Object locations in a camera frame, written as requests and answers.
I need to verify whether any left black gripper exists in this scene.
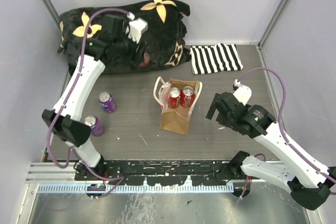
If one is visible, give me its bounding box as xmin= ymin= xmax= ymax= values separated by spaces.
xmin=115 ymin=28 xmax=149 ymax=66

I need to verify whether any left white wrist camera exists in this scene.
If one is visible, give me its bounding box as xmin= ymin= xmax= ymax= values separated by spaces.
xmin=127 ymin=18 xmax=148 ymax=44

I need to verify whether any brown canvas bag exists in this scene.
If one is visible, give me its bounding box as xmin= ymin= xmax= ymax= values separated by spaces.
xmin=153 ymin=77 xmax=203 ymax=135

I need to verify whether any purple soda can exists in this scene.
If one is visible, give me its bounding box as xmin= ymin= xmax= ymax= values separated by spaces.
xmin=98 ymin=92 xmax=117 ymax=113
xmin=84 ymin=115 xmax=104 ymax=136

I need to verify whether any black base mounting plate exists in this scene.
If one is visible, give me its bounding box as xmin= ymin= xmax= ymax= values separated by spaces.
xmin=74 ymin=158 xmax=262 ymax=186

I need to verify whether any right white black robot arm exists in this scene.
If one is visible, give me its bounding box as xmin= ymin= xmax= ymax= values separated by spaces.
xmin=206 ymin=88 xmax=335 ymax=210

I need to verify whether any red cola can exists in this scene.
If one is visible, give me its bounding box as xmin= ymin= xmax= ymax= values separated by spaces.
xmin=167 ymin=87 xmax=181 ymax=109
xmin=180 ymin=86 xmax=195 ymax=108
xmin=139 ymin=52 xmax=150 ymax=68

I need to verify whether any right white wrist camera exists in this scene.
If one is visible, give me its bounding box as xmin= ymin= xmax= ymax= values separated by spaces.
xmin=233 ymin=79 xmax=252 ymax=105

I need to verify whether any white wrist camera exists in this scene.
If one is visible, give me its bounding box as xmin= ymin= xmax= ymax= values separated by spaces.
xmin=233 ymin=79 xmax=252 ymax=105
xmin=127 ymin=18 xmax=148 ymax=44

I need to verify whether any black white striped cloth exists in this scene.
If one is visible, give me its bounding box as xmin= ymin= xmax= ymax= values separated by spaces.
xmin=190 ymin=43 xmax=243 ymax=74

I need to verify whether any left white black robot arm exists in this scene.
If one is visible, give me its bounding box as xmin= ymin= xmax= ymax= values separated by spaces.
xmin=42 ymin=9 xmax=148 ymax=180

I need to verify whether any white slotted cable duct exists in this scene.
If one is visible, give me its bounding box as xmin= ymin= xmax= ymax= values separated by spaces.
xmin=37 ymin=183 xmax=234 ymax=194

